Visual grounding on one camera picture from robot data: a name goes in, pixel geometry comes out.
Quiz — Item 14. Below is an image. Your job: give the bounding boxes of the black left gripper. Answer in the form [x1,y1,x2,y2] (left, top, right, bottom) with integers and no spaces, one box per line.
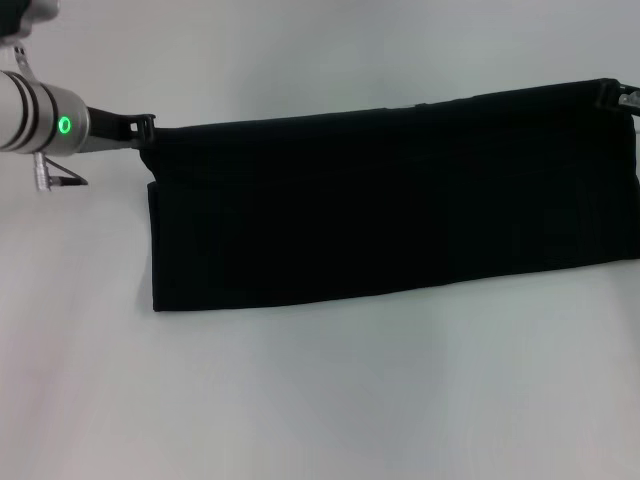
[84,104,157,152]

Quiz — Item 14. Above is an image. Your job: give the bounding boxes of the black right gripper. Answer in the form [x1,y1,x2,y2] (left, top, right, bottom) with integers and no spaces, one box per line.
[595,78,640,120]

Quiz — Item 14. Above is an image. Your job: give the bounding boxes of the black t-shirt with white print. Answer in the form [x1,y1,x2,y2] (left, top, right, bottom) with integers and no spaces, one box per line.
[138,77,640,314]

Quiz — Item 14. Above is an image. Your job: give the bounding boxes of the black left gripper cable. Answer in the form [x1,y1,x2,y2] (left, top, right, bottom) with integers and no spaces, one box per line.
[31,152,90,192]

